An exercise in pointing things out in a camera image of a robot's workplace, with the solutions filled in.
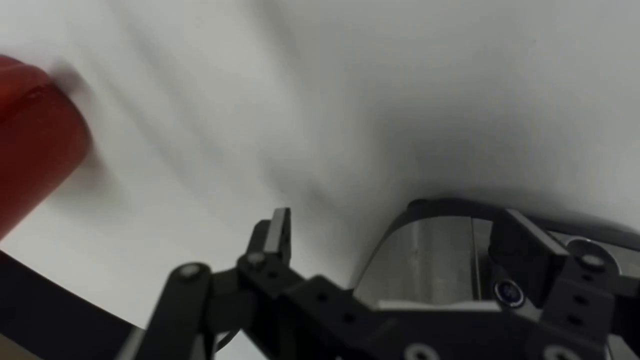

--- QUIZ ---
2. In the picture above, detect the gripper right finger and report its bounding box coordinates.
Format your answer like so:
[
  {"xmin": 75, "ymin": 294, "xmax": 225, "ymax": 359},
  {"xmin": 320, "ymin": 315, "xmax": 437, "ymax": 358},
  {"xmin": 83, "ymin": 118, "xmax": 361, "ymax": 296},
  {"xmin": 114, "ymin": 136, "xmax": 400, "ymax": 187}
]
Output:
[{"xmin": 488, "ymin": 208, "xmax": 640, "ymax": 360}]

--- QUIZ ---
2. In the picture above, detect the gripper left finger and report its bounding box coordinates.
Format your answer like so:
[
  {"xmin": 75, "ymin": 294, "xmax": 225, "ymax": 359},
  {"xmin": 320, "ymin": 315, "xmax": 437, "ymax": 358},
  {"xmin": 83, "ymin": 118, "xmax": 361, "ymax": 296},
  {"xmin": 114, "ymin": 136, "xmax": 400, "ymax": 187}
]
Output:
[{"xmin": 116, "ymin": 207, "xmax": 403, "ymax": 360}]

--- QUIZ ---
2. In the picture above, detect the red round container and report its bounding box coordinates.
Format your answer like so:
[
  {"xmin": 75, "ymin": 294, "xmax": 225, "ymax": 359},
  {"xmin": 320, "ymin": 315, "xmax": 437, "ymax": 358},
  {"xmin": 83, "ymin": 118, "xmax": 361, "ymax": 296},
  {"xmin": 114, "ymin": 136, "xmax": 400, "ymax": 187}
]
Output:
[{"xmin": 0, "ymin": 54, "xmax": 94, "ymax": 242}]

